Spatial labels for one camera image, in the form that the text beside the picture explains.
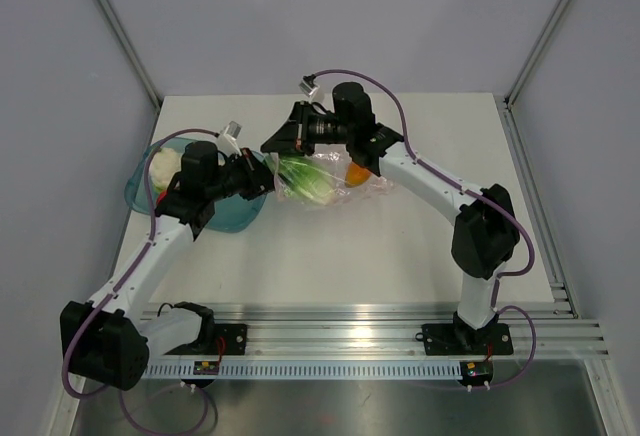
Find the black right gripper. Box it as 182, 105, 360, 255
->
262, 102, 354, 158

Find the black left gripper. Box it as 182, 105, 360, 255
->
207, 148, 289, 203

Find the clear pink zip top bag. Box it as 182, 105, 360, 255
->
264, 149, 395, 210

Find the green lettuce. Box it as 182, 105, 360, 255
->
275, 156, 336, 206

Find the red orange mango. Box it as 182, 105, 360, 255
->
344, 162, 372, 188

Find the red tomato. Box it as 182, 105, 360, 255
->
155, 191, 167, 205

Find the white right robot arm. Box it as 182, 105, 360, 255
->
260, 82, 521, 352

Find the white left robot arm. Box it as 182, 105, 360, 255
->
60, 141, 274, 391

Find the white cauliflower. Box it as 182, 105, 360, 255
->
149, 148, 182, 192

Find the teal plastic container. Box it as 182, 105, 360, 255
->
124, 143, 266, 233

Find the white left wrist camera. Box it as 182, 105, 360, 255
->
216, 121, 242, 157

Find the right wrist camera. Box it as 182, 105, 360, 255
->
299, 75, 323, 103

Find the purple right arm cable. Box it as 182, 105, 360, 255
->
309, 68, 539, 392

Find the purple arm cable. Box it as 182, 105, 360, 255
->
60, 128, 226, 432
309, 68, 539, 392

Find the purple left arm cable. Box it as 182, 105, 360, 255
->
60, 128, 226, 432

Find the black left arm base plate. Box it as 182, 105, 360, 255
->
167, 323, 248, 356

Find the white slotted cable duct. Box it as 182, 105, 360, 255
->
143, 359, 461, 380

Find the left aluminium corner post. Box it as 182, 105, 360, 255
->
94, 0, 163, 114

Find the aluminium corner post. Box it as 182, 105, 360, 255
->
504, 0, 575, 110
94, 0, 163, 114

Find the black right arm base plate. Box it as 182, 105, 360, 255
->
414, 323, 514, 356

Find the aluminium frame rail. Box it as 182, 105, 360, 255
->
208, 299, 609, 360

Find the right aluminium corner post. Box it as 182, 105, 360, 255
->
504, 0, 575, 110

